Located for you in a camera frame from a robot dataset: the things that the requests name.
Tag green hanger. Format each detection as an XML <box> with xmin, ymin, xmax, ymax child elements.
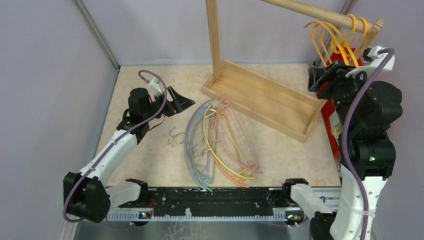
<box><xmin>190</xmin><ymin>106</ymin><xmax>216</xmax><ymax>189</ymax></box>

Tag pink hanger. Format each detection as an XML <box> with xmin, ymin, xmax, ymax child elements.
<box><xmin>216</xmin><ymin>95</ymin><xmax>263</xmax><ymax>177</ymax></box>

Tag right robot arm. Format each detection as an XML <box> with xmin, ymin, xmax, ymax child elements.
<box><xmin>281</xmin><ymin>60</ymin><xmax>403</xmax><ymax>240</ymax></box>

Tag red plastic bin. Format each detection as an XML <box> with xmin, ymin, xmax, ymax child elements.
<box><xmin>320</xmin><ymin>47</ymin><xmax>355</xmax><ymax>158</ymax></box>

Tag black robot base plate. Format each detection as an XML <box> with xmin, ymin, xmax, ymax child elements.
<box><xmin>120</xmin><ymin>187</ymin><xmax>306</xmax><ymax>222</ymax></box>

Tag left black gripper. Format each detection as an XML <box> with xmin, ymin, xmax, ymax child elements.
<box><xmin>143</xmin><ymin>85</ymin><xmax>195</xmax><ymax>121</ymax></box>

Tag light yellow hanger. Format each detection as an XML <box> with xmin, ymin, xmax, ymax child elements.
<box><xmin>202</xmin><ymin>102</ymin><xmax>262</xmax><ymax>188</ymax></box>

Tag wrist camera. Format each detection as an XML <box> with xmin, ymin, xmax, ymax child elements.
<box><xmin>345</xmin><ymin>45</ymin><xmax>395</xmax><ymax>79</ymax></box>
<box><xmin>147</xmin><ymin>76</ymin><xmax>165</xmax><ymax>99</ymax></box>

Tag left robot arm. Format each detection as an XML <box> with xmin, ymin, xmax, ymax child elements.
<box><xmin>62</xmin><ymin>86</ymin><xmax>196</xmax><ymax>223</ymax></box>

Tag blue hanger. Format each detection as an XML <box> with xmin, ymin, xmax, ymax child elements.
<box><xmin>183</xmin><ymin>102</ymin><xmax>213</xmax><ymax>194</ymax></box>

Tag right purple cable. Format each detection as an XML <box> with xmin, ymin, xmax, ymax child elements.
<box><xmin>308</xmin><ymin>47</ymin><xmax>396</xmax><ymax>240</ymax></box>

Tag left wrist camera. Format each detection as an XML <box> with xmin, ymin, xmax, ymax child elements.
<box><xmin>147</xmin><ymin>76</ymin><xmax>165</xmax><ymax>99</ymax></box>

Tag purple hanger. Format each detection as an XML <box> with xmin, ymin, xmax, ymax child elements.
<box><xmin>183</xmin><ymin>98</ymin><xmax>216</xmax><ymax>190</ymax></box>

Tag orange hanger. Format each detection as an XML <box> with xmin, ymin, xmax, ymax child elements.
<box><xmin>203</xmin><ymin>108</ymin><xmax>255</xmax><ymax>188</ymax></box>

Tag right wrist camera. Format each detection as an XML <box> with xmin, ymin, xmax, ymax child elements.
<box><xmin>345</xmin><ymin>45</ymin><xmax>395</xmax><ymax>79</ymax></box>

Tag printed cloth in bin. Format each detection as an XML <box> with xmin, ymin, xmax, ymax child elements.
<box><xmin>331</xmin><ymin>122</ymin><xmax>343</xmax><ymax>141</ymax></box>

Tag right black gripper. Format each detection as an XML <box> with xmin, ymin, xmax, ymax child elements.
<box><xmin>307</xmin><ymin>57</ymin><xmax>371</xmax><ymax>129</ymax></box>

